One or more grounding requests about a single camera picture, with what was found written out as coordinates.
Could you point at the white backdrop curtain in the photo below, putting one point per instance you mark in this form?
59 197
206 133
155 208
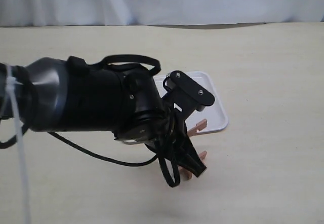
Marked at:
157 12

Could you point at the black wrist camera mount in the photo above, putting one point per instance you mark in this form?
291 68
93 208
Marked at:
186 93

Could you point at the white plastic tray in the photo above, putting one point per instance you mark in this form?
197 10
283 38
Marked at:
215 115

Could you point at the white zip tie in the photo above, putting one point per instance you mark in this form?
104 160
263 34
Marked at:
17 137

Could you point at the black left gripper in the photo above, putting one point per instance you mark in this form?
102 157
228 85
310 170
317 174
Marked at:
150 107

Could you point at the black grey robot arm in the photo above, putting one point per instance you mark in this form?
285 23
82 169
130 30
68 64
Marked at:
70 95

